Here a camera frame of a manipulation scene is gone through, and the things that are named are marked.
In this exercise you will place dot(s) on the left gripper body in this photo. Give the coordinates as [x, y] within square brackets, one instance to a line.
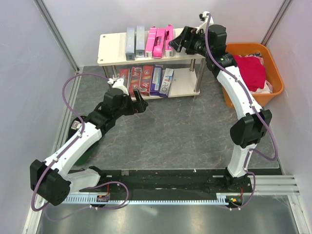
[127, 107]

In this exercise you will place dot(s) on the pink box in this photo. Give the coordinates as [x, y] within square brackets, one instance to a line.
[169, 36]
[150, 42]
[159, 43]

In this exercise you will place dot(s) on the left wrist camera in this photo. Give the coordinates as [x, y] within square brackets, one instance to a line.
[119, 84]

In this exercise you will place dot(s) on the red folded cloth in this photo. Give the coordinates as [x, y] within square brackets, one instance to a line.
[252, 71]

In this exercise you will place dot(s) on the clear Protefix box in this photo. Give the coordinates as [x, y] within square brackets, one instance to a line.
[140, 41]
[130, 44]

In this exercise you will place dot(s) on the white RiO toothpaste box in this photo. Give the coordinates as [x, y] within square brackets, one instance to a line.
[166, 83]

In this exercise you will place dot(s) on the red 3D toothpaste box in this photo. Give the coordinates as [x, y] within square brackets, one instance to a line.
[145, 81]

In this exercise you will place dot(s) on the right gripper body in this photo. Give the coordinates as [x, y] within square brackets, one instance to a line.
[196, 44]

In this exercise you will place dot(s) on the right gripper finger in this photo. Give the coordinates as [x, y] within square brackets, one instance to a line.
[182, 39]
[178, 46]

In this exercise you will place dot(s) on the slotted cable duct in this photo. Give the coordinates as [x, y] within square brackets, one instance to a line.
[95, 199]

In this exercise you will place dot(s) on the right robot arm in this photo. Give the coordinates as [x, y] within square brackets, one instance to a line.
[253, 122]

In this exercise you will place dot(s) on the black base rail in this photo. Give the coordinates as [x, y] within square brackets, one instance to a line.
[207, 180]

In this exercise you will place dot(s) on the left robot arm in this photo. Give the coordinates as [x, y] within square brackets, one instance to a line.
[51, 178]

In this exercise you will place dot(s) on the white two-tier shelf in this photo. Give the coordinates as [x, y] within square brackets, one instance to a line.
[188, 69]

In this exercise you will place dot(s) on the orange plastic basket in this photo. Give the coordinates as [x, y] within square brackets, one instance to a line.
[275, 84]

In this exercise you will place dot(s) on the silver red toothpaste box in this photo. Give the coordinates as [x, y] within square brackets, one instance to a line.
[125, 75]

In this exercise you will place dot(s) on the silver backed toothpaste box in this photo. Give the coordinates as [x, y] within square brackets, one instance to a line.
[136, 73]

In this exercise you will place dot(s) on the purple toothpaste box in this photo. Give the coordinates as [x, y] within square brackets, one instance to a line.
[156, 81]

